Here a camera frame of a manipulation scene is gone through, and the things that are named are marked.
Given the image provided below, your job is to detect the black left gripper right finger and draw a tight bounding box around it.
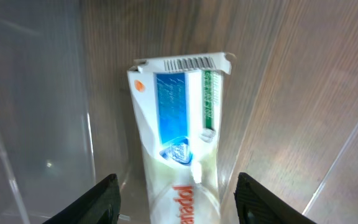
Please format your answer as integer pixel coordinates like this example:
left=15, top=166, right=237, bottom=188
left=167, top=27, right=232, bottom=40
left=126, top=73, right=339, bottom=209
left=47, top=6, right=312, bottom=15
left=234, top=172, right=315, bottom=224

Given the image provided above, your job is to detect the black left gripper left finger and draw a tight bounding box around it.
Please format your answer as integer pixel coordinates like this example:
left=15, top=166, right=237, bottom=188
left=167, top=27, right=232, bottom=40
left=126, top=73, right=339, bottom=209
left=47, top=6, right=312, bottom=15
left=44, top=174, right=121, bottom=224

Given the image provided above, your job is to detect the white Panadol box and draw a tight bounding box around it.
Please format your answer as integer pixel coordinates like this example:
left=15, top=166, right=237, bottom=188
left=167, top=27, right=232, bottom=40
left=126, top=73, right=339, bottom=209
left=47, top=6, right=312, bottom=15
left=127, top=52, right=232, bottom=224

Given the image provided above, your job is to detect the clear plastic container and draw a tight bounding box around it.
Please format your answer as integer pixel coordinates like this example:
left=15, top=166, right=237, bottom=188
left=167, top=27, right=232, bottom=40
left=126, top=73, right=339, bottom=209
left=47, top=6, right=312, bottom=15
left=0, top=1, right=358, bottom=223

